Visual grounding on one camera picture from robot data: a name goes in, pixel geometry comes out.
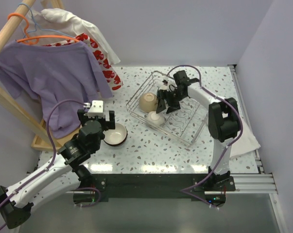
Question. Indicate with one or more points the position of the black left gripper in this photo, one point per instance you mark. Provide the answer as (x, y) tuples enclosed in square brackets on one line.
[(110, 119)]

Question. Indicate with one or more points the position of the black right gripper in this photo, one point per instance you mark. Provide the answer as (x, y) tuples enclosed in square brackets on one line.
[(161, 107)]

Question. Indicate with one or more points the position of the small white bowl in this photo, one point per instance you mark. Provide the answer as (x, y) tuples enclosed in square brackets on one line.
[(155, 119)]

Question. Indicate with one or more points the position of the beige ceramic bowl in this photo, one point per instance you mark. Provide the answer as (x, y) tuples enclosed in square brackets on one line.
[(148, 102)]

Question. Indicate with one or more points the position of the teal white patterned bowl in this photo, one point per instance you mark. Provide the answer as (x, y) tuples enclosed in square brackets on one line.
[(164, 87)]

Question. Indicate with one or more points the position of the dark teal glazed bowl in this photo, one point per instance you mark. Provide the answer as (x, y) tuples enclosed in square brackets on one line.
[(116, 137)]

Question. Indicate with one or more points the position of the metal wire dish rack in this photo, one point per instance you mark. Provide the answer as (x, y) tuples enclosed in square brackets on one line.
[(184, 125)]

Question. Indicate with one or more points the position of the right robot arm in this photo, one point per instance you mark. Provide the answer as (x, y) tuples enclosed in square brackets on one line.
[(224, 121)]

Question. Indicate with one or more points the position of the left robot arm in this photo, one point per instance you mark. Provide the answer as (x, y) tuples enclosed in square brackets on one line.
[(16, 200)]

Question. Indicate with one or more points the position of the wooden clothes rack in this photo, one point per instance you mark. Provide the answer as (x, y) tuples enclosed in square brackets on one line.
[(20, 64)]

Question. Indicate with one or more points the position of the red floral white cloth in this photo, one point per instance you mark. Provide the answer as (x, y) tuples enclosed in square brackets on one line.
[(82, 60)]

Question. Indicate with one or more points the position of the purple t-shirt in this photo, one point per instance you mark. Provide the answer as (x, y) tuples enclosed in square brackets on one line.
[(61, 99)]

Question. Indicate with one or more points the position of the folded white towel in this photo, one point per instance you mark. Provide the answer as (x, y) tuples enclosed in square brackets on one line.
[(246, 144)]

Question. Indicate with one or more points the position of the orange clothes hanger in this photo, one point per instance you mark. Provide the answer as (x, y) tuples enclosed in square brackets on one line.
[(27, 37)]

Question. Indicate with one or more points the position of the white cloth garment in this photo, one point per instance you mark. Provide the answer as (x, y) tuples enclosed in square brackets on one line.
[(68, 23)]

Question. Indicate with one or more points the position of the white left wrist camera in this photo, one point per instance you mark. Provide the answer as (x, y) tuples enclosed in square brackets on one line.
[(95, 108)]

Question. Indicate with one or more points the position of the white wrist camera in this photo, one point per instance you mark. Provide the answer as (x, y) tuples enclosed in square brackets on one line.
[(169, 83), (95, 108)]

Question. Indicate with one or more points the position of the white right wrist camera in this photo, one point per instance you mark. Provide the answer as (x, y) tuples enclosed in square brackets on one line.
[(169, 83)]

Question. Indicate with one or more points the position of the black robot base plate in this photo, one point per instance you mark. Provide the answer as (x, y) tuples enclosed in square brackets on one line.
[(153, 186)]

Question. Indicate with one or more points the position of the aluminium frame rail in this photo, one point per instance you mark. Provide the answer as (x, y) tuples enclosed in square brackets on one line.
[(255, 183)]

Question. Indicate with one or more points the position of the blue wire hanger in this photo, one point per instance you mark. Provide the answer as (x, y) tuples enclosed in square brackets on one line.
[(37, 26)]

